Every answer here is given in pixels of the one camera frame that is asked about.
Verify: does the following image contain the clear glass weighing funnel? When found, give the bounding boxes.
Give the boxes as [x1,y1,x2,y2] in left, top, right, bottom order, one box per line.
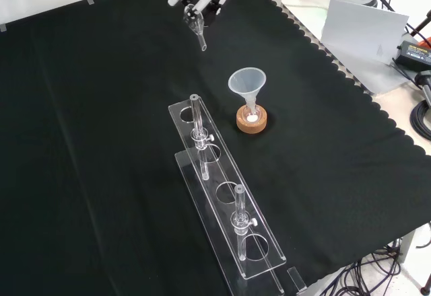
[183,4,208,52]

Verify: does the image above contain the translucent plastic funnel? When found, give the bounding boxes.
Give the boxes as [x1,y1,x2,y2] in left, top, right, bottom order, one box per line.
[228,67,267,116]

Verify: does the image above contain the clear acrylic funnel stand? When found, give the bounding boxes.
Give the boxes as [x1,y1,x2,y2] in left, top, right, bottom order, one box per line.
[168,94,288,296]

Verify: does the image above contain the small glass round-bottom flask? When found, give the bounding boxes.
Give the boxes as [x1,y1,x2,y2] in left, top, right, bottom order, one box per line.
[243,102,262,124]

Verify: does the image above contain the pale board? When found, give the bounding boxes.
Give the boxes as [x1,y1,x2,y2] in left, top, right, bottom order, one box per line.
[319,0,410,65]

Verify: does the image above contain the black bench cloth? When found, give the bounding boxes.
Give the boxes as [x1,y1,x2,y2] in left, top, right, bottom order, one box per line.
[0,0,431,296]

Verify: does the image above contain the black power adapter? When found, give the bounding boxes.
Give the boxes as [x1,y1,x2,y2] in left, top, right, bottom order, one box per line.
[395,40,431,70]

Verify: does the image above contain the small clear plastic block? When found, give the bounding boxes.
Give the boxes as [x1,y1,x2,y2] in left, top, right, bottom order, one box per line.
[286,266,308,293]

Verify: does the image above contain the cork ring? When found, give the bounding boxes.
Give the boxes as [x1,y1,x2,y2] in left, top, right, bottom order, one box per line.
[236,105,271,135]

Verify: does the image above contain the black cable plug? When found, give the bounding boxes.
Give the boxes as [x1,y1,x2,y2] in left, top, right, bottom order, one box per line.
[415,70,431,91]

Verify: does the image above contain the coiled black cable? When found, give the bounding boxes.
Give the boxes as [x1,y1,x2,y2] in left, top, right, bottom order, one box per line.
[409,100,431,139]

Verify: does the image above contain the black floor cable bundle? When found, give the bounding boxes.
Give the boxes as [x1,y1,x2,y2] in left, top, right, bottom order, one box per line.
[322,237,431,296]

